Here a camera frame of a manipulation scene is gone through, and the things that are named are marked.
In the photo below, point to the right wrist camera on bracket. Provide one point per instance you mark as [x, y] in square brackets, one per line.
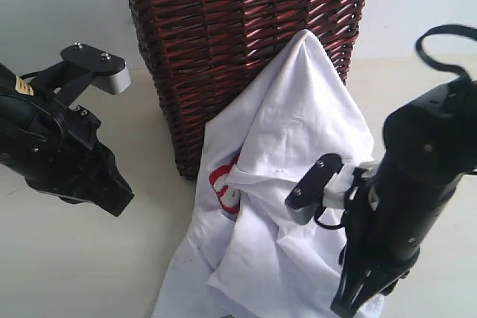
[330, 183]

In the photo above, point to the dark brown wicker basket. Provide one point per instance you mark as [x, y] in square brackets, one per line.
[203, 53]

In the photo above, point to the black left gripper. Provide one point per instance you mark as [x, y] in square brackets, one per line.
[54, 147]

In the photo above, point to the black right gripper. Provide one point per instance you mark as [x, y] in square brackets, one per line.
[430, 144]

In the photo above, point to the white t-shirt with red lettering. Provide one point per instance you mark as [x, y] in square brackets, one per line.
[243, 256]

